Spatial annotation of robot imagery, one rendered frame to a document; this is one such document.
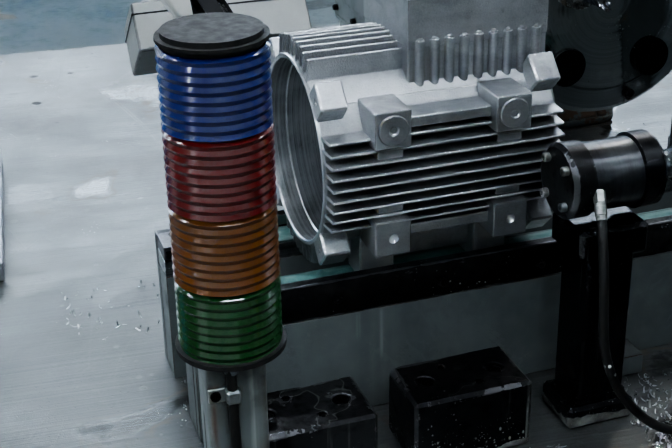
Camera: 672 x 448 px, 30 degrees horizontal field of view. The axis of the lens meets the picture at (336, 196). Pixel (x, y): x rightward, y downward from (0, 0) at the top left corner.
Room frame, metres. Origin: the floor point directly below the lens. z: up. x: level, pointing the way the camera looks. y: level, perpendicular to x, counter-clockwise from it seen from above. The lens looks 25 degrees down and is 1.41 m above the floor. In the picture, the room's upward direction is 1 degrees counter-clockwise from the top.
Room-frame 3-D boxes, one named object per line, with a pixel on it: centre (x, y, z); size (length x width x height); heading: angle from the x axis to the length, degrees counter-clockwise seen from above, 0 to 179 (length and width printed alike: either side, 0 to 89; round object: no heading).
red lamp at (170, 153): (0.62, 0.06, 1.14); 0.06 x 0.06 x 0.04
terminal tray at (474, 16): (0.99, -0.10, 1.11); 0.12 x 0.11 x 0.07; 108
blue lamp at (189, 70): (0.62, 0.06, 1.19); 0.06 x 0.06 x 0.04
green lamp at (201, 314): (0.62, 0.06, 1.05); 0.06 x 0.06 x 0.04
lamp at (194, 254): (0.62, 0.06, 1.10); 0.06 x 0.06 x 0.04
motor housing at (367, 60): (0.98, -0.06, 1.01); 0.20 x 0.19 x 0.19; 108
